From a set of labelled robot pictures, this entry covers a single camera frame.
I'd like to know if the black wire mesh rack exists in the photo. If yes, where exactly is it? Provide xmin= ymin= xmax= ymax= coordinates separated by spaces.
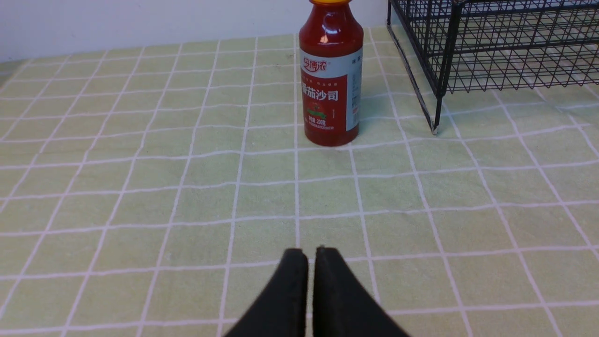
xmin=387 ymin=0 xmax=599 ymax=134

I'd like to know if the green checked tablecloth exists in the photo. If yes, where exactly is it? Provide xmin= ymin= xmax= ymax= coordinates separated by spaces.
xmin=0 ymin=26 xmax=599 ymax=337

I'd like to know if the red sauce bottle yellow cap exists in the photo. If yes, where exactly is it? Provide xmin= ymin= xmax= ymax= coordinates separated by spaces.
xmin=298 ymin=0 xmax=365 ymax=147

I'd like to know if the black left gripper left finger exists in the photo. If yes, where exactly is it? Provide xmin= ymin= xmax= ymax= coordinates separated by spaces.
xmin=226 ymin=248 xmax=309 ymax=337

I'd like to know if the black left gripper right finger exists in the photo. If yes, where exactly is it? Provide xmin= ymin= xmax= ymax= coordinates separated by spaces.
xmin=313 ymin=247 xmax=408 ymax=337

